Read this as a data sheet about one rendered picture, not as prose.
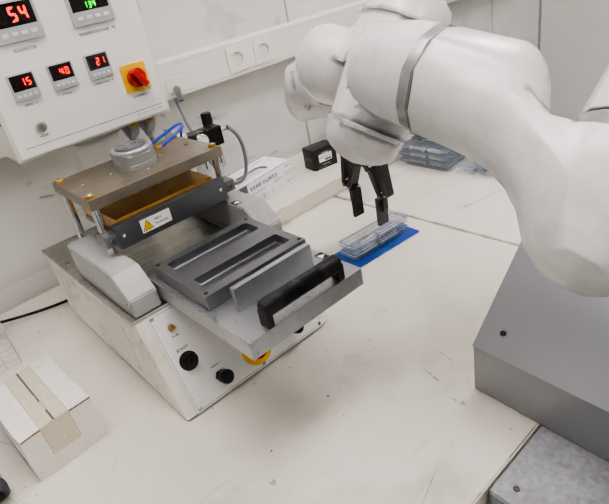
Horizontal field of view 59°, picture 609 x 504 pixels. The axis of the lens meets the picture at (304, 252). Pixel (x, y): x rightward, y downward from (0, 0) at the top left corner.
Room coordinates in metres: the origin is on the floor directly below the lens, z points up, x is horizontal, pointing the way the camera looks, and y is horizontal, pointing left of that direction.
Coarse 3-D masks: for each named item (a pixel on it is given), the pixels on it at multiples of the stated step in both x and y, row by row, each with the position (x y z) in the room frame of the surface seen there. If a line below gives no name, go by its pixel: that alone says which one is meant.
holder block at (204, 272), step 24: (216, 240) 0.86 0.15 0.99; (240, 240) 0.83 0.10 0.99; (264, 240) 0.81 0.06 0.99; (288, 240) 0.80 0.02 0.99; (168, 264) 0.80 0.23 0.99; (192, 264) 0.78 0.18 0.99; (216, 264) 0.76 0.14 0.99; (240, 264) 0.77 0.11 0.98; (264, 264) 0.73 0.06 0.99; (192, 288) 0.70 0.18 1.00; (216, 288) 0.69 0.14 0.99
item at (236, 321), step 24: (288, 264) 0.71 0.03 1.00; (312, 264) 0.74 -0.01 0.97; (168, 288) 0.76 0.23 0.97; (240, 288) 0.66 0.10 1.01; (264, 288) 0.68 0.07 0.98; (336, 288) 0.67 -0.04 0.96; (192, 312) 0.69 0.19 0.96; (216, 312) 0.66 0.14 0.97; (240, 312) 0.65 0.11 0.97; (288, 312) 0.62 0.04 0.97; (312, 312) 0.64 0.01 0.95; (240, 336) 0.59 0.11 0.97; (264, 336) 0.59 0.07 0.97; (288, 336) 0.61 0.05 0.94
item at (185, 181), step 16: (176, 176) 1.04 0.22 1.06; (192, 176) 1.02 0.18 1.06; (208, 176) 1.00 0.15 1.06; (144, 192) 0.98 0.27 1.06; (160, 192) 0.96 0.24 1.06; (176, 192) 0.95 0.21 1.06; (112, 208) 0.93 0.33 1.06; (128, 208) 0.92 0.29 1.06; (144, 208) 0.91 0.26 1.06; (112, 224) 0.89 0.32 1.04
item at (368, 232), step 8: (392, 216) 1.19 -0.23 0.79; (400, 216) 1.18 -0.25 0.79; (376, 224) 1.17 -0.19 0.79; (384, 224) 1.16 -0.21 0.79; (392, 224) 1.15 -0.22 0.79; (360, 232) 1.14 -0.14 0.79; (368, 232) 1.14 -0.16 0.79; (376, 232) 1.13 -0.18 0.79; (344, 240) 1.12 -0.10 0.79; (352, 240) 1.11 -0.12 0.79; (360, 240) 1.11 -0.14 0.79
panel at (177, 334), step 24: (168, 312) 0.77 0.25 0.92; (168, 336) 0.75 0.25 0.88; (192, 336) 0.76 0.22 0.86; (216, 336) 0.78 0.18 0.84; (168, 360) 0.73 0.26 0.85; (216, 360) 0.75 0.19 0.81; (240, 360) 0.77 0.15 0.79; (264, 360) 0.78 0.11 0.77; (192, 384) 0.72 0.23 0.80; (216, 384) 0.73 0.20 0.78
